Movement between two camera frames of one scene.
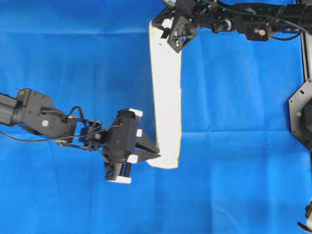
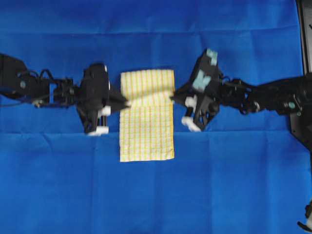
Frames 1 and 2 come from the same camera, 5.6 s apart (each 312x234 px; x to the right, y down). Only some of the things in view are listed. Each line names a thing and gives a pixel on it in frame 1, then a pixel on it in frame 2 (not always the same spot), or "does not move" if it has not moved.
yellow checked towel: (167, 69) to (146, 126)
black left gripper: (122, 141) to (94, 93)
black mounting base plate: (300, 107) does not move
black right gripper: (179, 21) to (204, 91)
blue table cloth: (236, 172) does not move
